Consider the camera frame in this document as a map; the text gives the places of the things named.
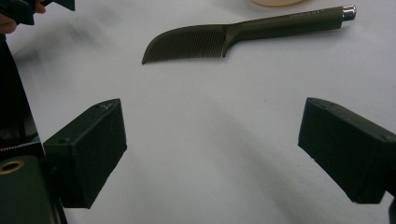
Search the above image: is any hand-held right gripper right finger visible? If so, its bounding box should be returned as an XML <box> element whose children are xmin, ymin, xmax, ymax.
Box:
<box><xmin>297</xmin><ymin>96</ymin><xmax>396</xmax><ymax>204</ymax></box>

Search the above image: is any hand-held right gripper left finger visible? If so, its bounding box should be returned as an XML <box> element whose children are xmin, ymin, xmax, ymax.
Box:
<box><xmin>42</xmin><ymin>98</ymin><xmax>128</xmax><ymax>209</ymax></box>

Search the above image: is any dark comb with handle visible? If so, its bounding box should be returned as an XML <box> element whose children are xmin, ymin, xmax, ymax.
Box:
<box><xmin>141</xmin><ymin>4</ymin><xmax>358</xmax><ymax>65</ymax></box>

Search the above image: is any cream ribbed cup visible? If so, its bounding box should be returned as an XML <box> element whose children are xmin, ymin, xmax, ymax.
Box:
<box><xmin>248</xmin><ymin>0</ymin><xmax>307</xmax><ymax>7</ymax></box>

